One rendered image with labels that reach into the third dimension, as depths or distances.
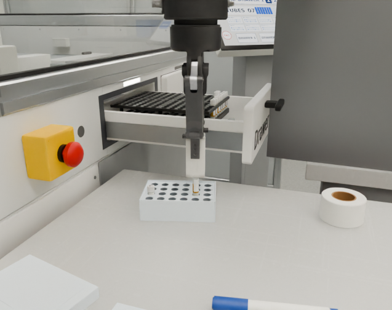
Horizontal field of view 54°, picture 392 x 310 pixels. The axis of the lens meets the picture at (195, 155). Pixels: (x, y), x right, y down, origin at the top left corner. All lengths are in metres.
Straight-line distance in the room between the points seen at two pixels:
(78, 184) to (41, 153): 0.17
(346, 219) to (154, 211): 0.31
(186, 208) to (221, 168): 2.01
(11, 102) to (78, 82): 0.17
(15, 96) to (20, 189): 0.14
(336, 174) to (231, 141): 0.30
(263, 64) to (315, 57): 0.92
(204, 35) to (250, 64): 1.21
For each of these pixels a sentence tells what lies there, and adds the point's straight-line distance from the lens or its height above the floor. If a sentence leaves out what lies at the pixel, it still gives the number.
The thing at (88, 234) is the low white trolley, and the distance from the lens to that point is 0.63.
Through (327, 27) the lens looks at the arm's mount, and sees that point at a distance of 0.88.
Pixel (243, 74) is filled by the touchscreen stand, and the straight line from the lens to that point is 1.76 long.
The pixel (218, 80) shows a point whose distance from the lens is 2.48.
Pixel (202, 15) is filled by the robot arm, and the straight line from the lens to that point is 0.54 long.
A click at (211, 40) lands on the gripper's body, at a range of 0.56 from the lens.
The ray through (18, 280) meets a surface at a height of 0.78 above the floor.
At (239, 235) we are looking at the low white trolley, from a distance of 0.60.
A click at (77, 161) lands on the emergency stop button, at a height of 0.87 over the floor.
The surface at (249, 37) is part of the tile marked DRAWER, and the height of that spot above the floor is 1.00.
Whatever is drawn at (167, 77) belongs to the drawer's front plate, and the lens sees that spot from 1.06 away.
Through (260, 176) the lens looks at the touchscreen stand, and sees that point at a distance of 1.93.
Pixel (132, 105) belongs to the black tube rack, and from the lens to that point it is 0.84.
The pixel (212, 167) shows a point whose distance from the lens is 2.64.
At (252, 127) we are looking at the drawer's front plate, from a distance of 0.69.
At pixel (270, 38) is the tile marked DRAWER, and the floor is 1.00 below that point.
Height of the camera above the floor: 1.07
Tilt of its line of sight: 19 degrees down
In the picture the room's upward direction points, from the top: straight up
